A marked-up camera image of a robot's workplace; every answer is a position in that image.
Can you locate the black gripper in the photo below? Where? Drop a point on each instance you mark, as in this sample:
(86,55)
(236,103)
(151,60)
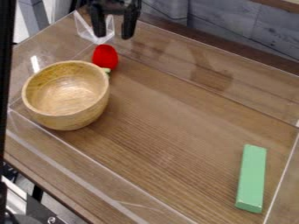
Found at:
(127,7)

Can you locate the red plush fruit green stem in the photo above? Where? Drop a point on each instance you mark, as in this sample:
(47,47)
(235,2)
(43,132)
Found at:
(104,57)

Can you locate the wooden bowl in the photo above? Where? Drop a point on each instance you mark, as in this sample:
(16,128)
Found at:
(66,95)

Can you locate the green rectangular block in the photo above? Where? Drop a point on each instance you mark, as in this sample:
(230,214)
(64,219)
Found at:
(251,179)

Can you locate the black device bottom left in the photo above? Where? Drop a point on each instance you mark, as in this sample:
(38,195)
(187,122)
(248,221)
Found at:
(30,212)

